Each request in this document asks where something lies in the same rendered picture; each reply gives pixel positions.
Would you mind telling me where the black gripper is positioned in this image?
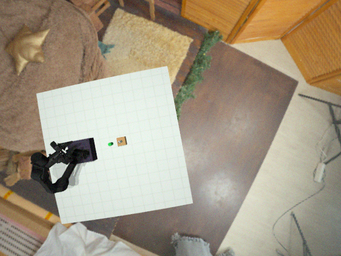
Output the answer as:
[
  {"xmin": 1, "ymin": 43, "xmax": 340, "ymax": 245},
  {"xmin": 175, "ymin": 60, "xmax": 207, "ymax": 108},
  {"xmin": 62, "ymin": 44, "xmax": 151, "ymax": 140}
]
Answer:
[{"xmin": 48, "ymin": 141, "xmax": 76, "ymax": 164}]

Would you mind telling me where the tan block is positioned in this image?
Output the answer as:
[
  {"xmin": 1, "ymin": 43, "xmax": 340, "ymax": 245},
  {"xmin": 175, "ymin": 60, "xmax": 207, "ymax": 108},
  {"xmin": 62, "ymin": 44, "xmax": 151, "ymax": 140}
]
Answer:
[{"xmin": 116, "ymin": 136, "xmax": 127, "ymax": 146}]

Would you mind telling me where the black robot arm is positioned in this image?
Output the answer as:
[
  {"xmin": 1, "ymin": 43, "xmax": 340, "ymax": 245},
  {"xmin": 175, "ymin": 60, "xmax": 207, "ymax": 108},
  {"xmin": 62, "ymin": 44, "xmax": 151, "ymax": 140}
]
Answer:
[{"xmin": 30, "ymin": 149, "xmax": 90, "ymax": 194}]

